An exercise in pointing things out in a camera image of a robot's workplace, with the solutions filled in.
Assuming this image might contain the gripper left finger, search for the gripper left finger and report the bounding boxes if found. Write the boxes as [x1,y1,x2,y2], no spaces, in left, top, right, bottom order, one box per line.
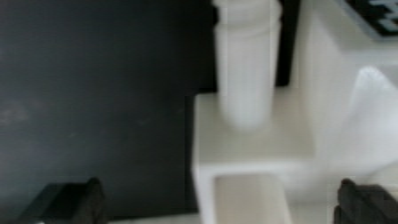
[14,178,107,224]

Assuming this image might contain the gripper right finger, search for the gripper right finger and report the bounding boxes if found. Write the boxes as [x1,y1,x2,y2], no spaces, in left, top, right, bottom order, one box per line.
[332,179,398,224]

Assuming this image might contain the white chair seat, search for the white chair seat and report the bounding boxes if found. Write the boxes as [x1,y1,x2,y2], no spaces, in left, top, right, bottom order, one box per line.
[192,0,398,224]

